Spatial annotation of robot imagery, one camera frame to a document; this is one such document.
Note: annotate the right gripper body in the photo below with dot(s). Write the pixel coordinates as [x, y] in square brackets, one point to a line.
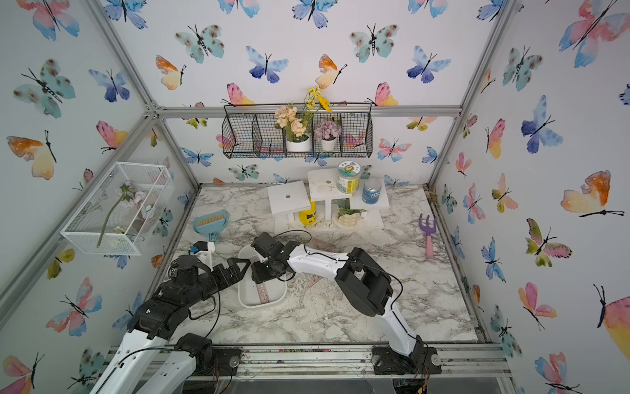
[262, 270]

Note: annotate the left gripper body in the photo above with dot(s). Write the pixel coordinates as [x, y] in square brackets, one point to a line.
[208, 283]

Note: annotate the white plastic storage box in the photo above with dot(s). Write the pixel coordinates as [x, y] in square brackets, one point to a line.
[255, 296]

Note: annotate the pink straight ruler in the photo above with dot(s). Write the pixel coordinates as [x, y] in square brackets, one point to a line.
[263, 294]

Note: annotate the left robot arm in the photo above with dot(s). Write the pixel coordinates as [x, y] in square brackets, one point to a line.
[147, 330]

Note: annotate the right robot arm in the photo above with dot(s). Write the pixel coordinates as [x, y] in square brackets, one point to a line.
[366, 286]

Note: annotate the pink triangle ruler middle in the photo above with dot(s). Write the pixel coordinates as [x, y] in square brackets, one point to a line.
[311, 281]

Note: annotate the pink triangle ruler large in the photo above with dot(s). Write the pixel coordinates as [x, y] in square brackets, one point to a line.
[321, 245]

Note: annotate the teal dustpan brush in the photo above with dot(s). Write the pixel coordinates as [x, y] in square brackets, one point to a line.
[211, 225]

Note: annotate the white tiered display stand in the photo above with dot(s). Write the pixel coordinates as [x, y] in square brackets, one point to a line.
[286, 200]

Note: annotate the shell planter with greenery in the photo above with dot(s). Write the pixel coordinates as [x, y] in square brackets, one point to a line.
[346, 216]

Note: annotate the pink artificial flower stem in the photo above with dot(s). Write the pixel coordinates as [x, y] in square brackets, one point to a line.
[119, 219]

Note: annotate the green lid jar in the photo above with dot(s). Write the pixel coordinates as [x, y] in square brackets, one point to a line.
[349, 173]

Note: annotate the blue lid jar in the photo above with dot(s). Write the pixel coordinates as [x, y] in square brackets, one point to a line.
[372, 191]

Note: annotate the beige flower pot plant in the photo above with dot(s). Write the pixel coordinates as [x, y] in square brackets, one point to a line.
[296, 127]

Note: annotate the purple flower pot plant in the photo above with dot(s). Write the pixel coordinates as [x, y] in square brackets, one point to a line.
[328, 131]

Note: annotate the purple pink garden fork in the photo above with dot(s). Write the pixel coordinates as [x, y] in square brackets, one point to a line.
[428, 227]

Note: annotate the yellow artificial flower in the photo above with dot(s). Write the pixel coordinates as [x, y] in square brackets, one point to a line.
[315, 100]

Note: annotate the white wire cage shelf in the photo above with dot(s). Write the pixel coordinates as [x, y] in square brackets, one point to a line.
[83, 227]

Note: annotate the black wire wall basket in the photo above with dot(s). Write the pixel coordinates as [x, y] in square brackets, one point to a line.
[248, 132]

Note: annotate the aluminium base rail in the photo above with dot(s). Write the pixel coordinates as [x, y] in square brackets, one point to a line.
[458, 360]

